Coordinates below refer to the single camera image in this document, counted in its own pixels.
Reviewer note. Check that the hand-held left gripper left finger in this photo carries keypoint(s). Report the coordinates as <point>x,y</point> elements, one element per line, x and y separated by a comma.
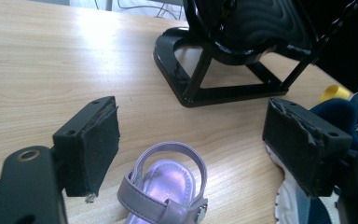
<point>90,146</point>

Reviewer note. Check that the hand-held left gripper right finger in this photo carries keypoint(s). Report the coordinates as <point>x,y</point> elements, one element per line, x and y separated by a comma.
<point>298,146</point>

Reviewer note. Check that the purple sandal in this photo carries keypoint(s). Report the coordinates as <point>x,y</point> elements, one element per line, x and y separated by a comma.
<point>164,186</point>

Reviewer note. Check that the red and black shoe rack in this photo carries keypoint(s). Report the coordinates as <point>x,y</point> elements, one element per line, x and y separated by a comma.
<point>254,28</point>

